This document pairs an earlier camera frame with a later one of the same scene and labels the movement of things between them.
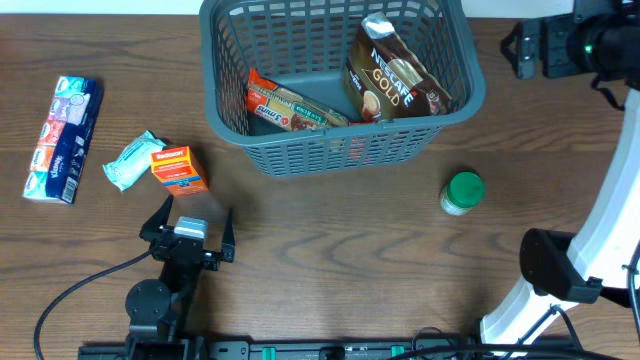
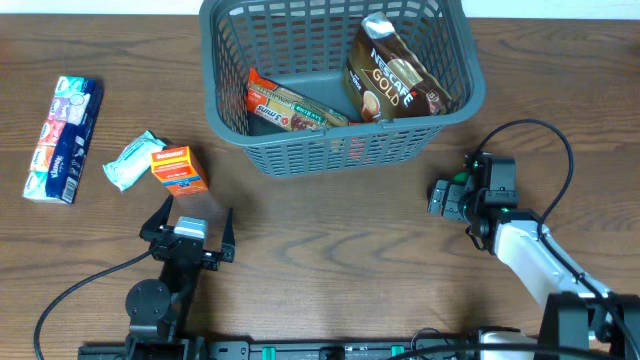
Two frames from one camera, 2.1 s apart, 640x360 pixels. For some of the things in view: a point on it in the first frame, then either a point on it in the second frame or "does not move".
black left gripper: x=211 y=261 does not move
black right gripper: x=528 y=47 → x=451 y=201
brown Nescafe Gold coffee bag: x=385 y=80 does not move
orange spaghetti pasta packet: x=287 y=108 does not move
